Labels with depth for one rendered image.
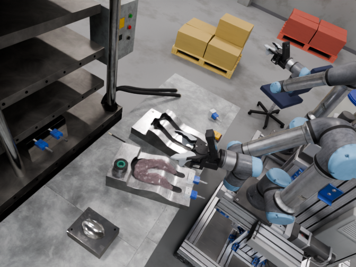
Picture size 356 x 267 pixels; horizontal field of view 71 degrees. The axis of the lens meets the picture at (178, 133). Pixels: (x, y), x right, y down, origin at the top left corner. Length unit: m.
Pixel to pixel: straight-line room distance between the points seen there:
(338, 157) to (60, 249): 1.24
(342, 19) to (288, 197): 6.57
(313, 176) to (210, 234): 1.32
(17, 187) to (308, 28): 5.84
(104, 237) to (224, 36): 3.65
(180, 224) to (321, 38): 5.07
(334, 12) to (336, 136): 6.57
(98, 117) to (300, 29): 5.16
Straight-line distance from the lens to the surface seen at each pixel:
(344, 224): 1.56
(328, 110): 1.73
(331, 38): 6.34
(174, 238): 2.32
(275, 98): 3.36
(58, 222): 1.48
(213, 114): 2.07
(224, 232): 2.25
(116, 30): 1.58
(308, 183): 1.07
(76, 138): 1.78
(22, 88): 1.37
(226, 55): 4.07
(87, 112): 1.94
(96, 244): 1.34
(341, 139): 0.97
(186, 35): 4.15
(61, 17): 1.40
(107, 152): 1.68
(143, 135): 1.73
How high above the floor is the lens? 2.15
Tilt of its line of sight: 46 degrees down
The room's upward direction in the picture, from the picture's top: 19 degrees clockwise
